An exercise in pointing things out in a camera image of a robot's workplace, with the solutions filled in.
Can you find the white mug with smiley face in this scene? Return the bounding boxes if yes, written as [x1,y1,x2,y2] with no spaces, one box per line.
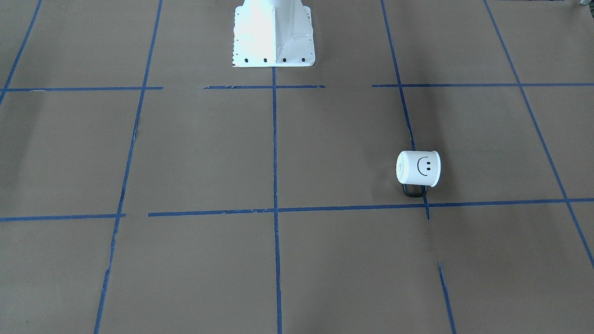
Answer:
[395,150,442,198]

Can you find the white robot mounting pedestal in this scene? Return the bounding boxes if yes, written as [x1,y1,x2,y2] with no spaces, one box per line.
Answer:
[232,0,316,68]

